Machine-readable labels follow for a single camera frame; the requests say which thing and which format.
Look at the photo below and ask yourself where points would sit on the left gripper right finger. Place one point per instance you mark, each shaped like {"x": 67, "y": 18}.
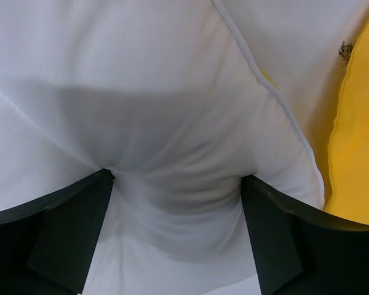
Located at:
{"x": 299, "y": 249}

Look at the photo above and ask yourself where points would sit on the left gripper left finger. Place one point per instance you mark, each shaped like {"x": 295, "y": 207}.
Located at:
{"x": 47, "y": 244}

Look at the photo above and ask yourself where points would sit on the yellow pikachu pillowcase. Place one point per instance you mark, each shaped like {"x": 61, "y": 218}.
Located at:
{"x": 356, "y": 123}

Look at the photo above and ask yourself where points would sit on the white pillow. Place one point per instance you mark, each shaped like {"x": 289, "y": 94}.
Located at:
{"x": 179, "y": 100}

